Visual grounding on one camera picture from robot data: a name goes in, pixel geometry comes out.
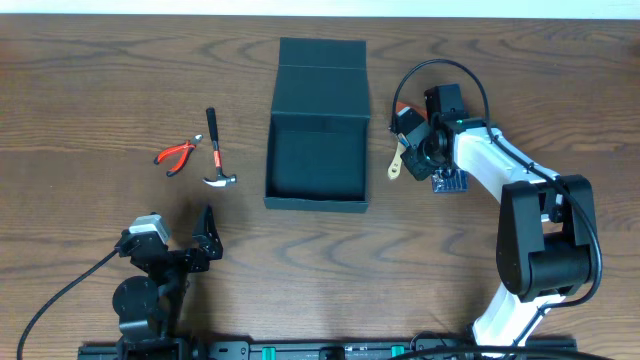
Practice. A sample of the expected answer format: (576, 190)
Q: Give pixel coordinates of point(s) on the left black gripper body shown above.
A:
(179, 258)

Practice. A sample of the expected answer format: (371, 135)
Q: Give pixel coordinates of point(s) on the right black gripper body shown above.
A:
(425, 161)

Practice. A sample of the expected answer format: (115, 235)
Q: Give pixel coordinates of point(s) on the orange scraper wooden handle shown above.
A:
(409, 129)

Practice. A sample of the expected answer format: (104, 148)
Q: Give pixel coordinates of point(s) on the blue screwdriver set case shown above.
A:
(449, 181)

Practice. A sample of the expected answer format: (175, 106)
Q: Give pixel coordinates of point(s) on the small black claw hammer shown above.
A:
(221, 180)

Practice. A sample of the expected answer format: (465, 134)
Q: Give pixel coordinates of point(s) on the red handled pliers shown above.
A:
(182, 150)

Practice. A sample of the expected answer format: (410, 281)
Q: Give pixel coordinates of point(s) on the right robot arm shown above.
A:
(547, 246)

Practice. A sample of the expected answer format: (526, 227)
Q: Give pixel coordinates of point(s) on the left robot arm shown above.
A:
(149, 306)

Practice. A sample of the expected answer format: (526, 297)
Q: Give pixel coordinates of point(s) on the dark green open box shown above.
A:
(317, 145)

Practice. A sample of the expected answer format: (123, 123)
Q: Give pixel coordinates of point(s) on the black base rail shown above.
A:
(243, 350)

